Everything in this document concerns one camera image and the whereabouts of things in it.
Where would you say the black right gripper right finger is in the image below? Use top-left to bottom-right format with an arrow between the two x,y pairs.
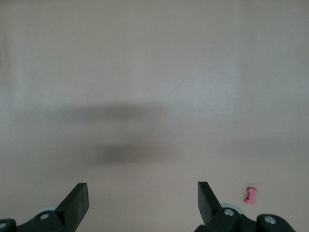
195,181 -> 296,232

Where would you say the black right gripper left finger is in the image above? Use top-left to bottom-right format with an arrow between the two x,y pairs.
0,183 -> 89,232

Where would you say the red foam letter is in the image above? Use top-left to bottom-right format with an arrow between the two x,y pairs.
244,186 -> 258,204

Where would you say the brown table cover sheet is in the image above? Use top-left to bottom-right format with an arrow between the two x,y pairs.
0,0 -> 309,232

